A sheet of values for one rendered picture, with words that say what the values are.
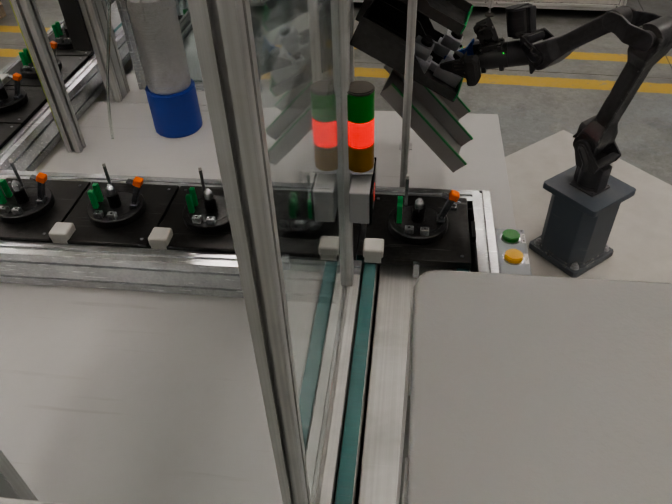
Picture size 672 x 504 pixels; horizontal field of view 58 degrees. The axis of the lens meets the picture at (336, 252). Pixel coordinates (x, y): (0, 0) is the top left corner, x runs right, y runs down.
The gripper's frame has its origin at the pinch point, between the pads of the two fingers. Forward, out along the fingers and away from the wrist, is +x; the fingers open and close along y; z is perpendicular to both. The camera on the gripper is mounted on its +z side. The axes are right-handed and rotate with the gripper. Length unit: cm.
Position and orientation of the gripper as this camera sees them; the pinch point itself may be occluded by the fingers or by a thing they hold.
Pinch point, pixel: (456, 60)
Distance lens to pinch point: 154.9
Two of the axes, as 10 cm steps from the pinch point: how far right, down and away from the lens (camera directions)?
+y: -3.5, 6.1, -7.1
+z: -2.5, -7.9, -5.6
